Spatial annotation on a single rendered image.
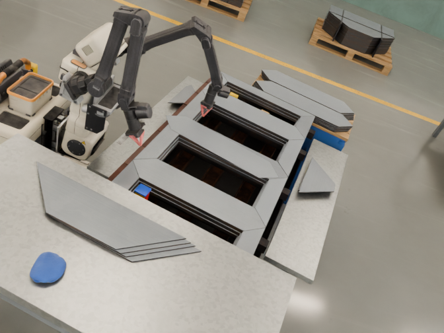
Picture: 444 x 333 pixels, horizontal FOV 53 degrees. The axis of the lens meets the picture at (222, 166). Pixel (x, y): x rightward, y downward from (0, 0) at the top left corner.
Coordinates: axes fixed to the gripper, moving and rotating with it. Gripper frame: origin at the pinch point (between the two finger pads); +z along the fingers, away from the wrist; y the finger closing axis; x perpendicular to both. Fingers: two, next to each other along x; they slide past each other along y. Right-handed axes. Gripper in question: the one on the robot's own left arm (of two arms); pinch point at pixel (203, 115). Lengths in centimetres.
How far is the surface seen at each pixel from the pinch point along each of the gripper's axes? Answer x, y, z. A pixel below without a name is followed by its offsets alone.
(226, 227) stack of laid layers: -45, -69, 19
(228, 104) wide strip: -7.4, 24.1, -5.0
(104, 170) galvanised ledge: 28, -54, 32
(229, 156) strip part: -27.5, -23.6, 6.2
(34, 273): -1, -152, 14
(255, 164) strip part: -42.2, -19.6, 5.5
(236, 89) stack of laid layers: -4, 50, -8
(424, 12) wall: -166, 697, -99
